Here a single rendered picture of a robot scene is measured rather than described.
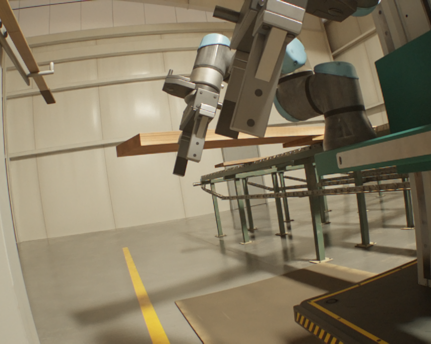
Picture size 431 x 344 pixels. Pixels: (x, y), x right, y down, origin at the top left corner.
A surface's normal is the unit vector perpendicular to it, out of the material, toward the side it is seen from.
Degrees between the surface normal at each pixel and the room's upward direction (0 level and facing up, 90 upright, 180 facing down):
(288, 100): 100
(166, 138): 90
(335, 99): 90
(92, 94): 86
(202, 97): 83
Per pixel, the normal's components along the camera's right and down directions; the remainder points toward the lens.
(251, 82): 0.11, 0.06
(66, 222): 0.35, -0.01
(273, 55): -0.03, 0.53
